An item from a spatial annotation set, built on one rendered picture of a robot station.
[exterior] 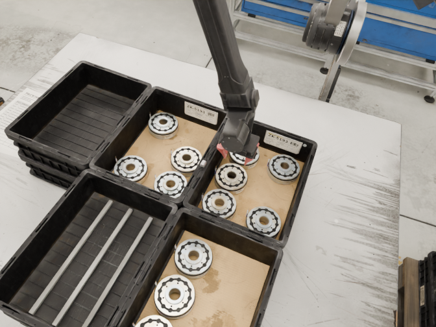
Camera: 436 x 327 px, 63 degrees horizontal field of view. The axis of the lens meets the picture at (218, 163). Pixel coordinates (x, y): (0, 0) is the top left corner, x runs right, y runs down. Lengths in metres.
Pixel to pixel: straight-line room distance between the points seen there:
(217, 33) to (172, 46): 2.38
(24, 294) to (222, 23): 0.80
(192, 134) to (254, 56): 1.88
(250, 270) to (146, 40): 2.47
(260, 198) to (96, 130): 0.61
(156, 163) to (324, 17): 0.71
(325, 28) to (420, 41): 1.77
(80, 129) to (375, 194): 1.09
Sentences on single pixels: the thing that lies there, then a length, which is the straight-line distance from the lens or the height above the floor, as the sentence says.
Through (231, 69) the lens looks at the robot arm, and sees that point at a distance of 0.78.
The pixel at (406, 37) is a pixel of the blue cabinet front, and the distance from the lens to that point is 2.93.
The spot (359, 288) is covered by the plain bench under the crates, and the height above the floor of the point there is 0.70.
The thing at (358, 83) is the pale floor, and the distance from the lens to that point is 3.10.
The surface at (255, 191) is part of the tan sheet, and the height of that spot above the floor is 0.83.
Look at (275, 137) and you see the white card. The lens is 1.20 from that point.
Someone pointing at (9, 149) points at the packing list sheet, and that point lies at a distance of 1.52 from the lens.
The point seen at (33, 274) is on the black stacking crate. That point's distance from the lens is 1.08.
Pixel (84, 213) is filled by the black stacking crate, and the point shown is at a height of 0.83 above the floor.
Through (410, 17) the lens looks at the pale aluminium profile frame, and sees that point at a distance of 2.82.
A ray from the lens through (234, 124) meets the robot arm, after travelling 0.85.
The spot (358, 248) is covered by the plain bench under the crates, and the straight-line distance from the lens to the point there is 1.30.
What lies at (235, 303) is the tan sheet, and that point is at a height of 0.83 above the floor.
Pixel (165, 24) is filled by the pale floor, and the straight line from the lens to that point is 3.37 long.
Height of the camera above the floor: 1.77
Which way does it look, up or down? 53 degrees down
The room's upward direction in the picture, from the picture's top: 7 degrees clockwise
